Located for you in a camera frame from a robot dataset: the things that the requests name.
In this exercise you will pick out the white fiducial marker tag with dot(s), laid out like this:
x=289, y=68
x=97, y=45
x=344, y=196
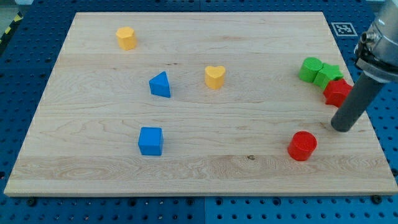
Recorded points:
x=344, y=29

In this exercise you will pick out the blue cube block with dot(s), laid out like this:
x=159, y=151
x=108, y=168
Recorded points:
x=151, y=141

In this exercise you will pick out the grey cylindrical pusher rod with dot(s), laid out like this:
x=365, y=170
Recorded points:
x=364, y=91

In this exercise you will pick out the yellow hexagon block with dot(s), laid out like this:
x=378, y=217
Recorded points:
x=126, y=38

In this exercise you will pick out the yellow heart block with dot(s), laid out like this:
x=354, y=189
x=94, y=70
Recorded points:
x=214, y=76

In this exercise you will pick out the red star block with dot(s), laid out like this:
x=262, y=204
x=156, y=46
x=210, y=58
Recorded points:
x=336, y=92

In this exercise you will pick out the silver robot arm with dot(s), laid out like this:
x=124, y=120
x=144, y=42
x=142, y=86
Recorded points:
x=376, y=50

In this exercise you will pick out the green star block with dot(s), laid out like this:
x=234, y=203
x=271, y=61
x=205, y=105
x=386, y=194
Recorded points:
x=326, y=74

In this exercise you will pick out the blue triangle block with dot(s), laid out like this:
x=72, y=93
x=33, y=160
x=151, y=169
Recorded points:
x=159, y=85

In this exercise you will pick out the red cylinder block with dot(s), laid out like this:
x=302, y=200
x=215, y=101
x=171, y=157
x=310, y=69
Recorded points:
x=302, y=145

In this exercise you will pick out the green cylinder block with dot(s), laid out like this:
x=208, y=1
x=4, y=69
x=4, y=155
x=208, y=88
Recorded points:
x=309, y=69

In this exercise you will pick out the wooden board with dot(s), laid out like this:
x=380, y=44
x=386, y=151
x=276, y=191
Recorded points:
x=83, y=140

